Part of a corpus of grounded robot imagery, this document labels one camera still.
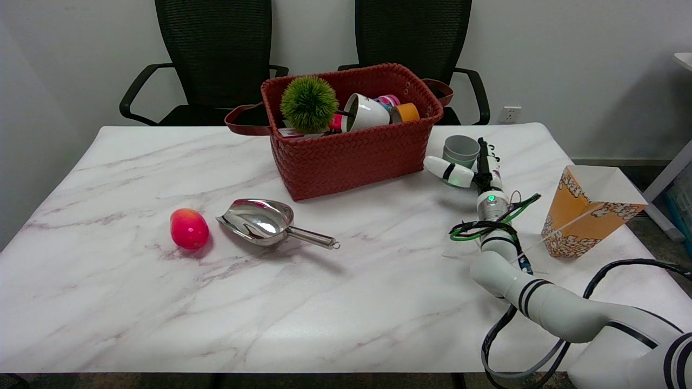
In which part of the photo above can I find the green fuzzy ball plant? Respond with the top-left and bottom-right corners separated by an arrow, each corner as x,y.
280,76 -> 340,134

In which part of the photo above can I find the pale green cup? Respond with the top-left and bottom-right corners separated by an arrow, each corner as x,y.
442,135 -> 481,187

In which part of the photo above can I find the shiny metal scoop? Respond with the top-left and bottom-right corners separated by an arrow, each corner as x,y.
216,199 -> 341,250

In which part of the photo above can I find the orange popcorn box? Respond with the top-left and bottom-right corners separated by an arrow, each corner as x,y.
541,166 -> 648,259

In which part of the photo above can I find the white desk with leg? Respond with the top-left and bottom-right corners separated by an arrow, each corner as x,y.
642,52 -> 692,243

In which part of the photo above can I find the green robot cable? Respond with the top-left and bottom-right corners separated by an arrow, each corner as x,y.
449,193 -> 542,242

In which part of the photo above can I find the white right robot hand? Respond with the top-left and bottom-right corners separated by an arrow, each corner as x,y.
424,137 -> 504,196

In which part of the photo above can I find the white mug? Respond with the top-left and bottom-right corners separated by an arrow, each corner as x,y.
342,93 -> 391,132

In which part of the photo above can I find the red woven basket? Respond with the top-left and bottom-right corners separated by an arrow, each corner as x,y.
225,63 -> 454,202

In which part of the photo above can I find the black mesh office chair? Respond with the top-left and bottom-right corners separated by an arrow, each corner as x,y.
119,0 -> 289,127
338,0 -> 491,126

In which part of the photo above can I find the orange tape roll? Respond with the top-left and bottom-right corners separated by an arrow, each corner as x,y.
390,103 -> 420,123

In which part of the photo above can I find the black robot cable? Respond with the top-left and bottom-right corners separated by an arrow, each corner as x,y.
480,259 -> 692,389

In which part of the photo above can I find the red toy mango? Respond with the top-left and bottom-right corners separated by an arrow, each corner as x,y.
170,209 -> 210,250

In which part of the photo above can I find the blue storage bin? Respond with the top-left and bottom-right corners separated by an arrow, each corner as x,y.
666,178 -> 692,257

